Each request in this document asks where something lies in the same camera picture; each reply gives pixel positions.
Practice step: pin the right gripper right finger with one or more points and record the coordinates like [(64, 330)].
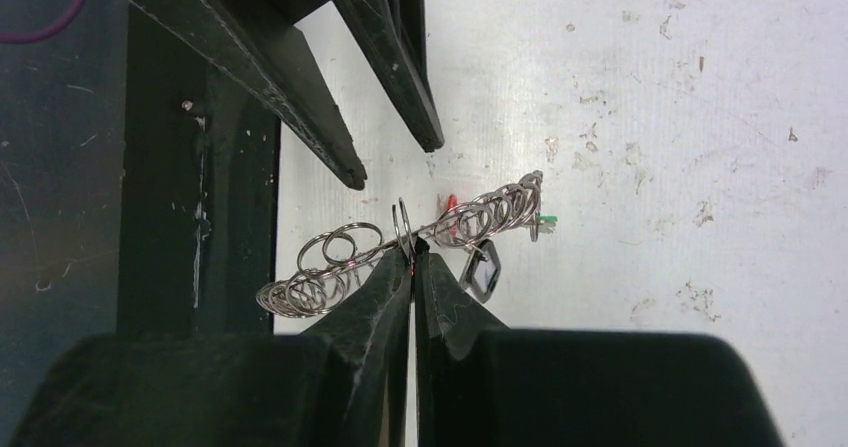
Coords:
[(482, 383)]

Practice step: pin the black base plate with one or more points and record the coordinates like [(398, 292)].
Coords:
[(199, 193)]

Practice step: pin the red tagged key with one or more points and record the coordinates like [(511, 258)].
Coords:
[(452, 216)]

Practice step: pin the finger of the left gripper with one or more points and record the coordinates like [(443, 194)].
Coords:
[(256, 46), (392, 36)]

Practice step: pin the metal key organizer disc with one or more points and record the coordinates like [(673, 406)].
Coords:
[(334, 263)]

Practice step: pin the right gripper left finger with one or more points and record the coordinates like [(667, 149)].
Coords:
[(341, 382)]

